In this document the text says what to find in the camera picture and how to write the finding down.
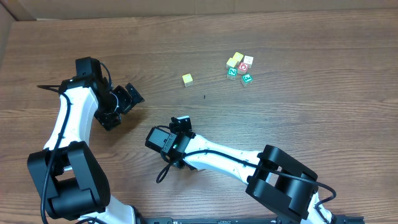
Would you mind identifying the green block right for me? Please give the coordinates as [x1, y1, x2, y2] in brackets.
[241, 73, 253, 87]

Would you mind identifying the cardboard box wall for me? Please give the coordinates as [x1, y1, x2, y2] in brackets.
[3, 1, 397, 62]

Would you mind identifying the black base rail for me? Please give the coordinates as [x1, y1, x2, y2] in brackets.
[136, 215, 365, 224]

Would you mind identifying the green block letter Z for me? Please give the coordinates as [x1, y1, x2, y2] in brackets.
[226, 67, 238, 80]

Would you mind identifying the red block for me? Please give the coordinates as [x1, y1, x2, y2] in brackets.
[237, 62, 249, 75]

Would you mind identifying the yellow block upper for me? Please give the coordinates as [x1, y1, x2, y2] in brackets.
[233, 52, 244, 62]

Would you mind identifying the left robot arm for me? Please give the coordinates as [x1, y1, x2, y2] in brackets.
[27, 57, 145, 223]

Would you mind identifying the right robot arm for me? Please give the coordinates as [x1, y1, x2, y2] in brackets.
[145, 116, 333, 223]

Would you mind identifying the yellow block lower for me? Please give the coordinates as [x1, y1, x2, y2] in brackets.
[226, 58, 239, 69]

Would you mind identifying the lone yellow block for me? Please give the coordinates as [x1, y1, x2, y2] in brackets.
[182, 73, 193, 87]

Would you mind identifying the white block top right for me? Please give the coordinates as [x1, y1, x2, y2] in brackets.
[243, 55, 254, 68]

